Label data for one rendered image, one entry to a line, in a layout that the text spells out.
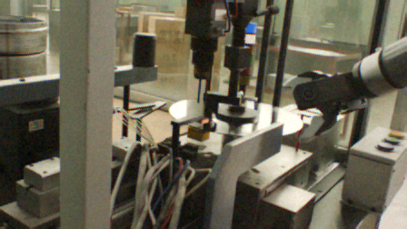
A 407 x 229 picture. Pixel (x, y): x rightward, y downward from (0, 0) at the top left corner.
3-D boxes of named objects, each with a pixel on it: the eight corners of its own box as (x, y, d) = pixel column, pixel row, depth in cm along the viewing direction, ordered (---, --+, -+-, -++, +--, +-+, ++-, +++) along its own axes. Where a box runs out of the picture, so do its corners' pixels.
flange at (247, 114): (262, 122, 102) (263, 112, 102) (215, 119, 101) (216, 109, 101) (253, 109, 113) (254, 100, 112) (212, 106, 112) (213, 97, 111)
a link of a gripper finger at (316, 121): (322, 149, 91) (345, 117, 85) (303, 153, 88) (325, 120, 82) (314, 139, 93) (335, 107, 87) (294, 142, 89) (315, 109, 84)
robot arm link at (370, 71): (386, 90, 69) (371, 44, 71) (364, 99, 73) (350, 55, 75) (412, 88, 73) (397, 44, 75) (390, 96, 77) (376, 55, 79)
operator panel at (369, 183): (368, 171, 133) (377, 125, 129) (404, 182, 127) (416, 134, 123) (339, 202, 110) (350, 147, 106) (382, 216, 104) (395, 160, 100)
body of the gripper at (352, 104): (345, 116, 87) (395, 96, 78) (316, 120, 83) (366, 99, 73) (334, 81, 89) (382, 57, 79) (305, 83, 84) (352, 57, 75)
